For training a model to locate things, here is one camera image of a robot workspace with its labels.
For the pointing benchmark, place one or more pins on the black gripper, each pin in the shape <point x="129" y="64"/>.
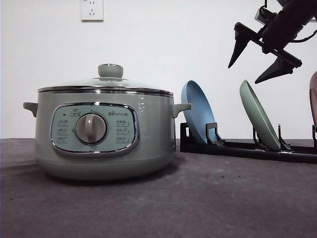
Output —
<point x="275" y="37"/>

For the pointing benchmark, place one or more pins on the green plate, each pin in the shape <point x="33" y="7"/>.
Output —
<point x="258" y="117"/>

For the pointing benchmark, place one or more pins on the glass lid with green knob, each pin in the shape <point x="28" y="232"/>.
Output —
<point x="110" y="80"/>

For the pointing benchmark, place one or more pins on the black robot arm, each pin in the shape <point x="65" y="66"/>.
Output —
<point x="301" y="11"/>

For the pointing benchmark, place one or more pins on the pink plate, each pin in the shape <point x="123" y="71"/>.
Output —
<point x="313" y="96"/>

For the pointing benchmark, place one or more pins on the blue plate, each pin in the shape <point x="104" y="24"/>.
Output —
<point x="201" y="111"/>

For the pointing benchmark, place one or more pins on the black plate rack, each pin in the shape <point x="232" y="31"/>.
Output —
<point x="214" y="145"/>

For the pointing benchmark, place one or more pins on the green electric steamer pot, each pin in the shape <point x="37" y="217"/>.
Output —
<point x="105" y="135"/>

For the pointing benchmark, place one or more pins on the black cable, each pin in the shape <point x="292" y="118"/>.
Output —
<point x="298" y="41"/>

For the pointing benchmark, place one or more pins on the white wall socket left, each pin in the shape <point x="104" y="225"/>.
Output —
<point x="92" y="10"/>

